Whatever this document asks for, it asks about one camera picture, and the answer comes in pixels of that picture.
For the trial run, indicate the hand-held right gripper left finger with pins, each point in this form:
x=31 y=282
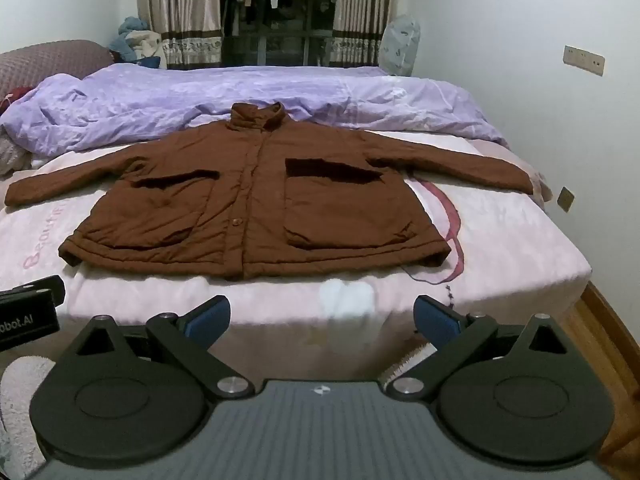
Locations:
x=207 y=319

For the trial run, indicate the grey cloth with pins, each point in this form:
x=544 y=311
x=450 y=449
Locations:
x=11 y=155

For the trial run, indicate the dark red cloth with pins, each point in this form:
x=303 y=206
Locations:
x=12 y=97

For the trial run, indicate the white patterned pillow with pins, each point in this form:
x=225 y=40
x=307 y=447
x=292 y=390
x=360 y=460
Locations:
x=400 y=42

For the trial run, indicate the brown jacket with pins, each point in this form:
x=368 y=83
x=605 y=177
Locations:
x=260 y=200

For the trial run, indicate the beige striped curtain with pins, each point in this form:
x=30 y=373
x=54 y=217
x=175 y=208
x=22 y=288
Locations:
x=357 y=10
x=175 y=10

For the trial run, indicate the mauve bed sheet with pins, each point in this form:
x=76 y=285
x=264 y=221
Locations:
x=525 y=165

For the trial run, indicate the purple duvet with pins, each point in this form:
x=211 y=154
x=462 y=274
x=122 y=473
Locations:
x=150 y=105

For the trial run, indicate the bed with pink sheet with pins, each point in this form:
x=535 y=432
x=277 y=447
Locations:
x=500 y=260

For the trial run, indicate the bristle brush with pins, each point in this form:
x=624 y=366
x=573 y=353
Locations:
x=402 y=362

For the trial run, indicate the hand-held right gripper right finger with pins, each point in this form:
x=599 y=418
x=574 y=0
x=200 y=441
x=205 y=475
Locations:
x=436 y=322

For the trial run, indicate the dark balcony window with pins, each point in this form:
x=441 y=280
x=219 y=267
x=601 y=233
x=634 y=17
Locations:
x=280 y=45

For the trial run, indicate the pile of clothes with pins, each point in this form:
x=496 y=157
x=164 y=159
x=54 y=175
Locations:
x=135 y=42

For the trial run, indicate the mauve padded headboard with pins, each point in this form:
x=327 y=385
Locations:
x=45 y=62

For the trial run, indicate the small beige wall switch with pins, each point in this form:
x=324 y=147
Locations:
x=565 y=199

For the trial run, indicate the beige wall socket panel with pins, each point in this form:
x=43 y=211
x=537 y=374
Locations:
x=583 y=60

